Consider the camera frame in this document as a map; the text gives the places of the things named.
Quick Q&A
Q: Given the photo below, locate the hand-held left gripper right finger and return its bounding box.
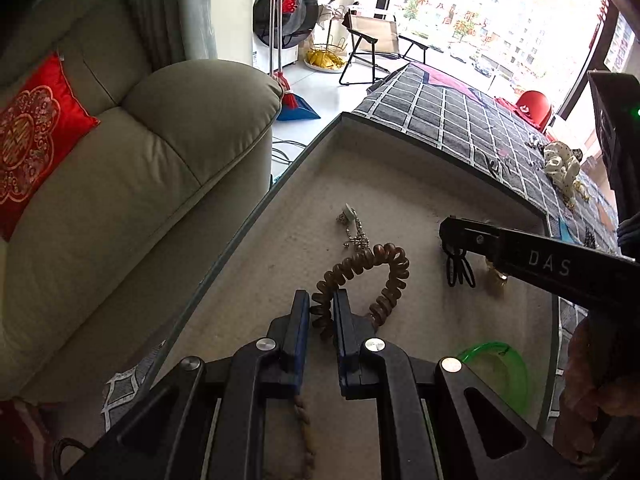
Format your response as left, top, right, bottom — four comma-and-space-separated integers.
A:
332, 289, 597, 480

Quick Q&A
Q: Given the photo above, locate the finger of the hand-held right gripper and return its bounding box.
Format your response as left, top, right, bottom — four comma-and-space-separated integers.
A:
439, 215, 587, 307

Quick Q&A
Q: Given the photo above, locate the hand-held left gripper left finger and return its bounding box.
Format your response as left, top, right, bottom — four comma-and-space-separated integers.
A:
65, 289, 311, 480

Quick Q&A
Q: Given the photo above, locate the black hair tie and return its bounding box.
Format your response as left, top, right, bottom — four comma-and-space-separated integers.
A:
442, 246, 476, 289

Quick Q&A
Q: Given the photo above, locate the brown cord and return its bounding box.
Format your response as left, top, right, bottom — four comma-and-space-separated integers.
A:
292, 242, 411, 480

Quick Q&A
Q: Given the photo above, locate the silver metal chain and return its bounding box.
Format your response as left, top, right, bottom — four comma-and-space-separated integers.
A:
335, 203, 371, 249

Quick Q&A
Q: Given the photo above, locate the green translucent bangle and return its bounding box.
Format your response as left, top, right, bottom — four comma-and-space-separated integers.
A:
457, 341, 530, 419

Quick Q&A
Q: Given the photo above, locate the person's right hand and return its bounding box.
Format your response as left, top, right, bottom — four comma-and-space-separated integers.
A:
554, 317, 640, 467

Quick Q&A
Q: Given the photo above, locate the red chair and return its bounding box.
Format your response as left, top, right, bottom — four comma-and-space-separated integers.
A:
514, 89, 554, 132

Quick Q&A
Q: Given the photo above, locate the blue dustpan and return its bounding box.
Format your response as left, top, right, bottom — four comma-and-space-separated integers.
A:
275, 92, 322, 122

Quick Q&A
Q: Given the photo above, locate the beige sofa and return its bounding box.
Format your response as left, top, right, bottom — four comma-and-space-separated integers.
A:
0, 0, 284, 402

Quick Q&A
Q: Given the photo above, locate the red broom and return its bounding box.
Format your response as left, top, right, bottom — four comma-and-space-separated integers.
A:
249, 0, 301, 112

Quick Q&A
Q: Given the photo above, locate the folding chair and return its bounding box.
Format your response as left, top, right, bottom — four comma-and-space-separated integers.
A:
339, 4, 432, 87

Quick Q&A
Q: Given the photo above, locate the red patterned cloth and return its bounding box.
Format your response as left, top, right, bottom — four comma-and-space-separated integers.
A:
0, 399, 57, 480

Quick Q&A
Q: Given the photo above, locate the white washing machine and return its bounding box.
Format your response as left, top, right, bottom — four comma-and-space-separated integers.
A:
249, 0, 321, 69

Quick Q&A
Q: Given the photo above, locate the red embroidered cushion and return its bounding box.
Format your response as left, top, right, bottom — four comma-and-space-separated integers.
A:
0, 50, 101, 242

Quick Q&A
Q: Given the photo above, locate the grey curtain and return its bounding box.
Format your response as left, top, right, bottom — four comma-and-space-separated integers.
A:
119, 0, 222, 69

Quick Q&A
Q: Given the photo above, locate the yellow wire basket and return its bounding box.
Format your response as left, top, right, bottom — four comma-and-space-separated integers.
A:
304, 44, 349, 74

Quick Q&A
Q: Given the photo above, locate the black cable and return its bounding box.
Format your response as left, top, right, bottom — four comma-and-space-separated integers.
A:
52, 437, 87, 480

